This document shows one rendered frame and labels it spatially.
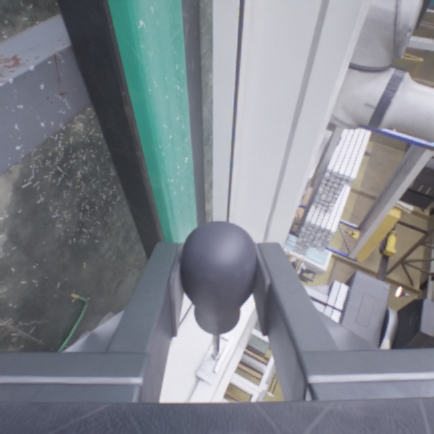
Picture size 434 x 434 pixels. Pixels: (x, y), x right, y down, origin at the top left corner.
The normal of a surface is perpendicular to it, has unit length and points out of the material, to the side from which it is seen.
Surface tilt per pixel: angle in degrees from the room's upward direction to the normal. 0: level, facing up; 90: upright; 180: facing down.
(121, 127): 90
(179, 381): 90
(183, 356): 90
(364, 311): 90
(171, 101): 0
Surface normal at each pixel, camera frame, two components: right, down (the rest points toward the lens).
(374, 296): 0.01, -0.59
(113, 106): -0.47, 0.71
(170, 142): 0.88, 0.38
